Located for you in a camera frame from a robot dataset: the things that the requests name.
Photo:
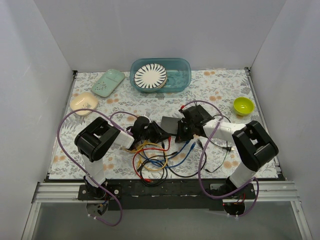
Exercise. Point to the black network switch box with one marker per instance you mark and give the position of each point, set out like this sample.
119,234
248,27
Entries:
170,124

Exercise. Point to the teal plastic basin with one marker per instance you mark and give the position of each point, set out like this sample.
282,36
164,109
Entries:
178,70

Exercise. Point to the floral table mat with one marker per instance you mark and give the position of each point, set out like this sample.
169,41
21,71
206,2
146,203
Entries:
219,87

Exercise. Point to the lime green bowl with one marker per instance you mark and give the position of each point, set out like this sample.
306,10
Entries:
243,106

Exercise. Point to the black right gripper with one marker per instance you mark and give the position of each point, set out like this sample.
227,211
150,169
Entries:
182,130

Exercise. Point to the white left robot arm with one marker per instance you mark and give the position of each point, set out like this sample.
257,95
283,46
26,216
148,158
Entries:
95,140

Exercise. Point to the blue striped white plate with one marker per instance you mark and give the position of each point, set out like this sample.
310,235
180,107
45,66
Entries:
150,76

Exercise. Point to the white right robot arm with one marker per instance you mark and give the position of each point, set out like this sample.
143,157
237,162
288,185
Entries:
254,145

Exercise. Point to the green rectangular ceramic dish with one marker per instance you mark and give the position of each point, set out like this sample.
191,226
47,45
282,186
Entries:
108,82

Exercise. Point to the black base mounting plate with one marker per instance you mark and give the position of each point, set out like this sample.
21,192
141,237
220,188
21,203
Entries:
172,194

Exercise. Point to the aluminium frame rail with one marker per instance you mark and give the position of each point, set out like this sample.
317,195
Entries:
67,192

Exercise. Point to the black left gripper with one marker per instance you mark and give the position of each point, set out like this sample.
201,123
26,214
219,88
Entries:
155,130

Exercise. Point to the beige square panda dish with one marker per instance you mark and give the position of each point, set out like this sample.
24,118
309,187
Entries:
84,100

